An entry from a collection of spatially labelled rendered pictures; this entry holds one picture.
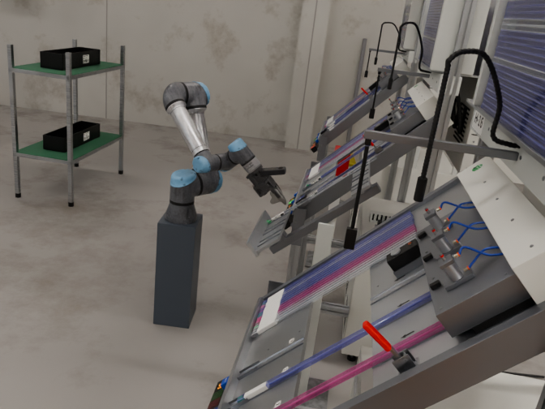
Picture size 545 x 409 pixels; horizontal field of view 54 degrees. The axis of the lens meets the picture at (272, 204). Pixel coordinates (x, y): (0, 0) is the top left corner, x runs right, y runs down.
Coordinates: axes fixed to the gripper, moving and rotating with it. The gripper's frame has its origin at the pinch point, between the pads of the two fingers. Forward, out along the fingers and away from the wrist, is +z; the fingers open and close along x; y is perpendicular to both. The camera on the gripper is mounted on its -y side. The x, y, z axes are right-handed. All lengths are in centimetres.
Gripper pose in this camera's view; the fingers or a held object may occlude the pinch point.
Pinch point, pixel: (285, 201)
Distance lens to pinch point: 241.9
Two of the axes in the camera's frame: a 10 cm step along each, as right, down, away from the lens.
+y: -7.8, 5.4, 3.2
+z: 6.1, 7.8, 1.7
